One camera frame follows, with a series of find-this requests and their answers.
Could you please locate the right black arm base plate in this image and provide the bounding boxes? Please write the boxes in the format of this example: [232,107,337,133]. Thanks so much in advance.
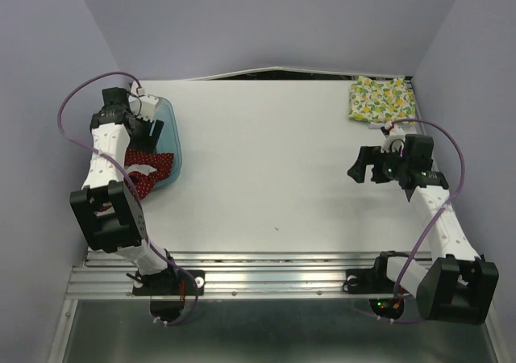
[341,268,420,296]

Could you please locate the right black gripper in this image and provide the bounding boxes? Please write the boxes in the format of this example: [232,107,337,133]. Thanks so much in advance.
[345,143,409,183]

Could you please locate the red polka dot skirt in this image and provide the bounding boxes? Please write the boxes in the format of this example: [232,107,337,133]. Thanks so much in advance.
[93,149,177,215]

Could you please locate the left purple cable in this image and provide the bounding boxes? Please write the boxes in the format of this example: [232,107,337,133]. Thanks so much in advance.
[58,71,202,327]

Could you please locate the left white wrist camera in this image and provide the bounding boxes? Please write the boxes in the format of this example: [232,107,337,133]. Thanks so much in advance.
[135,89,160,122]

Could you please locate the purple cable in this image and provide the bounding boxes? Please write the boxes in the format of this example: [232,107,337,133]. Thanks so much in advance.
[374,117,468,324]
[58,71,202,327]

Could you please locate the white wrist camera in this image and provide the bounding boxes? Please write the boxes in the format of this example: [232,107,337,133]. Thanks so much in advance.
[135,89,160,122]
[381,122,406,154]

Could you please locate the teal plastic bin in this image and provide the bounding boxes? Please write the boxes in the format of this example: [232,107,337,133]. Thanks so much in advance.
[154,97,182,189]

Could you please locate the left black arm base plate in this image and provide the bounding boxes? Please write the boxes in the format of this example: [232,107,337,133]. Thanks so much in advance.
[126,270,206,296]

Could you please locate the lemon print folded skirt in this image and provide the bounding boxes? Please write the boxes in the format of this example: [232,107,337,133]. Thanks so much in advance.
[348,76,416,123]

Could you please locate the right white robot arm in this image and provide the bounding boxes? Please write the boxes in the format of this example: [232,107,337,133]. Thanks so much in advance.
[343,133,499,325]

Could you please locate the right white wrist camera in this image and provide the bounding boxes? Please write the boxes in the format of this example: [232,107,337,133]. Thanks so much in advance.
[381,122,406,154]

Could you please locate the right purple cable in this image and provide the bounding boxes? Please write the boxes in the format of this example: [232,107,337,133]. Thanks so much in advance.
[374,117,468,324]

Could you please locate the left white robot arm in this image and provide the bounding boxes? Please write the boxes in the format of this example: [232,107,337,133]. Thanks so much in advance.
[70,87,182,294]

